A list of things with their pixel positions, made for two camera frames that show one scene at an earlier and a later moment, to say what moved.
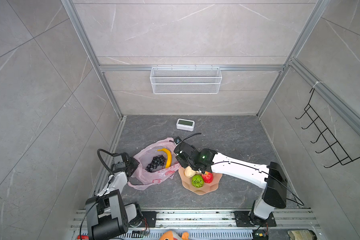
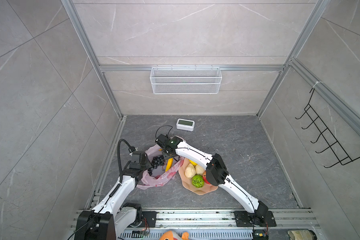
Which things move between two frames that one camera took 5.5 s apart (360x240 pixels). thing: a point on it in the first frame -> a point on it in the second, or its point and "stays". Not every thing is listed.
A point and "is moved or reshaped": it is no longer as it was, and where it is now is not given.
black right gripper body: [184, 164] -> [165, 155]
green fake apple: [197, 181] stays
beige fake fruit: [189, 172] stays
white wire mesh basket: [184, 80] stays
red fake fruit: [208, 177] stays
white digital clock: [185, 124] stays
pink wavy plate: [206, 188] stays
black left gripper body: [131, 165] -> [147, 164]
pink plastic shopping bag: [147, 152] is moved or reshaped
